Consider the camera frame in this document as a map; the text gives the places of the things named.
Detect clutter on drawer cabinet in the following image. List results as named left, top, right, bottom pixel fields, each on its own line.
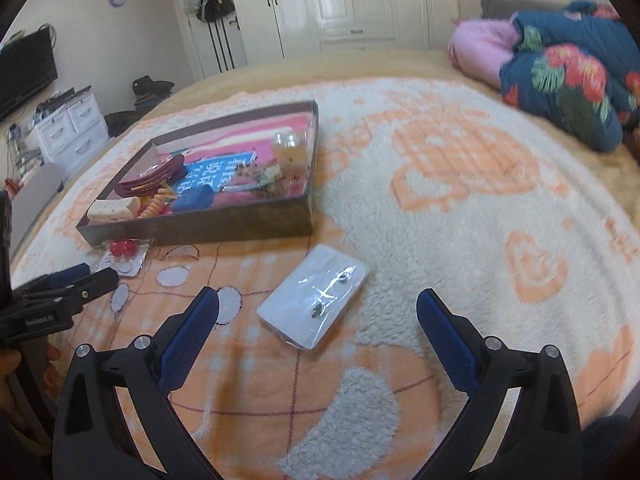
left=36, top=86, right=95, bottom=115

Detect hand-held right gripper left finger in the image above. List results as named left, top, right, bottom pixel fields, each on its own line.
left=52, top=286, right=236, bottom=480

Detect orange spiral hair tie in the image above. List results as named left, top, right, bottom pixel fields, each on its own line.
left=137, top=186, right=174, bottom=219

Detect clear flower hair clip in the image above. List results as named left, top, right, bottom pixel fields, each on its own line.
left=271, top=130, right=308, bottom=164

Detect blue cube hair ornament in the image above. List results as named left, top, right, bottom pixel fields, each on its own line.
left=172, top=184, right=214, bottom=212

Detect pink book with blue label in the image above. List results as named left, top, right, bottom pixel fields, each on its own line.
left=162, top=112, right=315, bottom=211

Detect tan bed sheet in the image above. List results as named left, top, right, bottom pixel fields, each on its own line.
left=10, top=49, right=640, bottom=261

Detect brown clothes heap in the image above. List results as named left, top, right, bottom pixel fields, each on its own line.
left=104, top=109, right=152, bottom=139

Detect blue floral quilt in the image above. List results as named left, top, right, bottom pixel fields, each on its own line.
left=499, top=0, right=640, bottom=154

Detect white earring card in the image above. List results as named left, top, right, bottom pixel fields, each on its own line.
left=256, top=243, right=371, bottom=350

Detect white wardrobe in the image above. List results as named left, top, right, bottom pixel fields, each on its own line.
left=224, top=0, right=460, bottom=60

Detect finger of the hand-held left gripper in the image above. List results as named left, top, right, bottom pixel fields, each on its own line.
left=14, top=262, right=92, bottom=297
left=22, top=267, right=121, bottom=312

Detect white door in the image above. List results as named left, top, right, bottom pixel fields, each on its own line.
left=169, top=0, right=250, bottom=81

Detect red ornament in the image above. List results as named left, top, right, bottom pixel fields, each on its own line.
left=92, top=237, right=152, bottom=278

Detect cream toothed hair clip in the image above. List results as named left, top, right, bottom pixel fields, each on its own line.
left=87, top=195, right=142, bottom=222

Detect white plastic drawer cabinet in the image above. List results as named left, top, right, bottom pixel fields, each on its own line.
left=31, top=91, right=109, bottom=167

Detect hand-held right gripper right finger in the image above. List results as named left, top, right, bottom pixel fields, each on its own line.
left=415, top=287, right=585, bottom=480

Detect dark folded clothes pile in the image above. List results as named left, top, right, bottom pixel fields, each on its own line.
left=131, top=75, right=175, bottom=107

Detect orange and white fleece blanket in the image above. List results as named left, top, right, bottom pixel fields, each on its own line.
left=10, top=77, right=640, bottom=480

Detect brown shallow cardboard box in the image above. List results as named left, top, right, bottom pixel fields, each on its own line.
left=76, top=100, right=321, bottom=249

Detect person's dark clothing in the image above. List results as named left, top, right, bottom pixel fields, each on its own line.
left=582, top=412, right=638, bottom=480

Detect hanging handbags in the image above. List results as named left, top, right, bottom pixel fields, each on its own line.
left=184, top=0, right=237, bottom=24

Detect maroon round purse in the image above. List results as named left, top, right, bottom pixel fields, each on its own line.
left=114, top=154, right=189, bottom=197

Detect hanging dark straps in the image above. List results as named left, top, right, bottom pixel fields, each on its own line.
left=209, top=21, right=237, bottom=74

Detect grey headboard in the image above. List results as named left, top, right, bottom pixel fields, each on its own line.
left=479, top=0, right=568, bottom=21

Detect black television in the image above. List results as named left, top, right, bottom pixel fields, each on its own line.
left=0, top=29, right=59, bottom=122

